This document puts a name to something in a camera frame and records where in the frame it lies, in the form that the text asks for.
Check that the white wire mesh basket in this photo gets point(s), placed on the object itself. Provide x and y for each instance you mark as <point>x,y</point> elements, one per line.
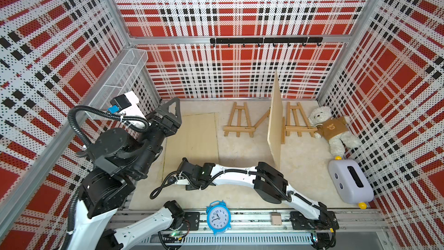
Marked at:
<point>126,73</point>

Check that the yellow small ball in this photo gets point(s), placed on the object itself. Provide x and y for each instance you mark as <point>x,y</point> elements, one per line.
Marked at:
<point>362,205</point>

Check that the wooden easel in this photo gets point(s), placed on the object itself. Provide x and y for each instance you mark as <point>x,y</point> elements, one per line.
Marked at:
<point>264,117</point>
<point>295,121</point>
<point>239,121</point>

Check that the black hook rail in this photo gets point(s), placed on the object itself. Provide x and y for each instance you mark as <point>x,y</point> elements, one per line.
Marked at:
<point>266,40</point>

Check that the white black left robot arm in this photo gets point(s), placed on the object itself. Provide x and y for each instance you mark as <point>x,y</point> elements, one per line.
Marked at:
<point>121,156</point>

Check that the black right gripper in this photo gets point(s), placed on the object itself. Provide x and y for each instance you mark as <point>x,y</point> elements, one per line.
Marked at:
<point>192,187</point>

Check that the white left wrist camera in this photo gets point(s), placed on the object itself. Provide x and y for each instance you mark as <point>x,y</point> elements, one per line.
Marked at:
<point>126,105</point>

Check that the white teddy bear brown hoodie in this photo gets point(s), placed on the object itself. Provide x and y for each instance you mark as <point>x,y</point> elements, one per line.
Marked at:
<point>334,130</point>

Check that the lavender toy toaster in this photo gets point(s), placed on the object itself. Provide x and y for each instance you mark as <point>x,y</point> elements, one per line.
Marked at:
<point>350,182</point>

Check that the small beige box on rail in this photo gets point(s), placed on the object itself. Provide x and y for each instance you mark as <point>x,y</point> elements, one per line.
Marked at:
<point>276,219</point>

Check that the blue alarm clock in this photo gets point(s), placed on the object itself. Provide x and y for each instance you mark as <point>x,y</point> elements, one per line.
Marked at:
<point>218,217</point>

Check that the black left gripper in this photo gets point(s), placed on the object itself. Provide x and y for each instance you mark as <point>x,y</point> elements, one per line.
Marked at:
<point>172,128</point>

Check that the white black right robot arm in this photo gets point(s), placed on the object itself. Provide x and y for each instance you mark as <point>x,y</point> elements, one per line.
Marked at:
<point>266,181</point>

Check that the plywood board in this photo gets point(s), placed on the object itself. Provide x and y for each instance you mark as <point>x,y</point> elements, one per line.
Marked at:
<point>274,135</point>
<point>195,140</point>

